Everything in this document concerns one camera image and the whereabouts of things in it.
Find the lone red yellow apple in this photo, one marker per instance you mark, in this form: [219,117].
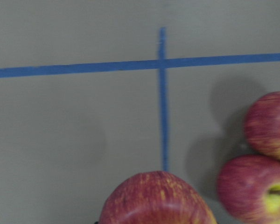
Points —
[156,197]

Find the red yellow apple beside tape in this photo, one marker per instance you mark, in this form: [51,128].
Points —
[262,125]

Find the red yellow apple far front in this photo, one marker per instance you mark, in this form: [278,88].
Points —
[248,187]

